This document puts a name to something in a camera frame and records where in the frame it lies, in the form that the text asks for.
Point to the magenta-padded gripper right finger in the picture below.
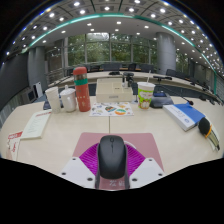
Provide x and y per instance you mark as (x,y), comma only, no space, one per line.
(136,161)

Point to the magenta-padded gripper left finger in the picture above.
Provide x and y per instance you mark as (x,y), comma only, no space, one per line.
(88,160)

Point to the black computer mouse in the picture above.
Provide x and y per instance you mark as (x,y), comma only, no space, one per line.
(112,156)

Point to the pink printed mouse pad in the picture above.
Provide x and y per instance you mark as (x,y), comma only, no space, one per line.
(87,139)

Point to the colourful sticker sheet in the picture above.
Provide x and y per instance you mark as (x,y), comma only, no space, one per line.
(111,109)

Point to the white lidded mug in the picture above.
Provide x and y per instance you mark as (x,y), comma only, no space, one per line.
(69,100)

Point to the white paper booklet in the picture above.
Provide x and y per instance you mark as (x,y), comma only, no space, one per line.
(36,125)

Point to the blue and white book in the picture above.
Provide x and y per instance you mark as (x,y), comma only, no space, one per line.
(183,116)

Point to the green and white drink cup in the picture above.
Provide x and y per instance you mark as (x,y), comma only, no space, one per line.
(145,96)

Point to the black desk conference unit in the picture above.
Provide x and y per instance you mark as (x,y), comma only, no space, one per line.
(161,100)
(46,105)

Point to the red bottle with green band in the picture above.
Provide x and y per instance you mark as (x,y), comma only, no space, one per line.
(82,91)

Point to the white paper cup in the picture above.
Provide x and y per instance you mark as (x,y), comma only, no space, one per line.
(53,100)

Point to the cream cardboard box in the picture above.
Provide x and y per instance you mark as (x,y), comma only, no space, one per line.
(113,90)

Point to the red and white magazine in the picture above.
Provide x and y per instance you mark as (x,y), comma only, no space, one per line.
(15,145)

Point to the black and yellow microphone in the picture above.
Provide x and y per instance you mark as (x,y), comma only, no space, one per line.
(204,126)

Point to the black office chairs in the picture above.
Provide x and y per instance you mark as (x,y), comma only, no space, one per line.
(171,72)

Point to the ceiling lights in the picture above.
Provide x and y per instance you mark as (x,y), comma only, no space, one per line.
(107,8)

